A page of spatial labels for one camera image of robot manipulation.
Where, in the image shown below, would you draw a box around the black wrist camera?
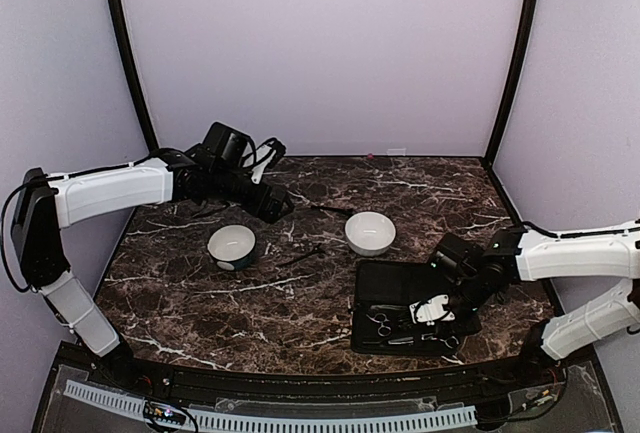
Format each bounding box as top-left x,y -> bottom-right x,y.
429,233 -> 474,284
202,122 -> 250,167

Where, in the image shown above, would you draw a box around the black corner post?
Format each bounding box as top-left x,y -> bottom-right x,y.
483,0 -> 538,170
107,0 -> 159,151

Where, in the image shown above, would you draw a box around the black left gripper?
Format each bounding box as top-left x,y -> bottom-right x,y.
210,166 -> 295,224

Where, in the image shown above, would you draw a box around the white slotted cable duct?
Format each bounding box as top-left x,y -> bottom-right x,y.
63,380 -> 478,432

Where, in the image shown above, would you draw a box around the black hair clip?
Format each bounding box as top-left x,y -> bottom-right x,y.
310,205 -> 354,217
276,244 -> 325,268

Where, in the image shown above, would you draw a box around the black front table rail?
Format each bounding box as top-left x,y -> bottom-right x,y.
50,342 -> 568,405

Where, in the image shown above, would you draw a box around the black right corner post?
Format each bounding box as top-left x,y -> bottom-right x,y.
483,0 -> 538,170

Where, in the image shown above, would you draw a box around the white bowl with blue rim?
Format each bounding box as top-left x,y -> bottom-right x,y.
207,225 -> 256,271

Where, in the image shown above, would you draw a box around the black zippered tool case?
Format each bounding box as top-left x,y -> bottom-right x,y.
350,260 -> 460,357

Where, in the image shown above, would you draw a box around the clear tape on wall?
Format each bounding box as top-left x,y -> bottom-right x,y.
386,148 -> 406,156

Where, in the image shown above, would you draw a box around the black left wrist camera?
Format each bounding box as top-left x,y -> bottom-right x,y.
202,122 -> 250,167

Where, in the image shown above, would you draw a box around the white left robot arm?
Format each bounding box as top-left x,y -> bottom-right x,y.
1,146 -> 293,389

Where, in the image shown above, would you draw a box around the black left corner post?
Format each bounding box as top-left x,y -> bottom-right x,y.
107,0 -> 159,151

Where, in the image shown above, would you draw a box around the silver thinning scissors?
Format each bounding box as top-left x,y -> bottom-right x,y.
421,334 -> 460,350

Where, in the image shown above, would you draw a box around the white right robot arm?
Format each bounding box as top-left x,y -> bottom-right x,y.
400,220 -> 639,387

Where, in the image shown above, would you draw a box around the plain white bowl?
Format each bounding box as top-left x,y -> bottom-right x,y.
344,211 -> 396,257

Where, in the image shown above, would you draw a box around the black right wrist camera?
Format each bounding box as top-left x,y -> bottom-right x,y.
429,233 -> 474,284

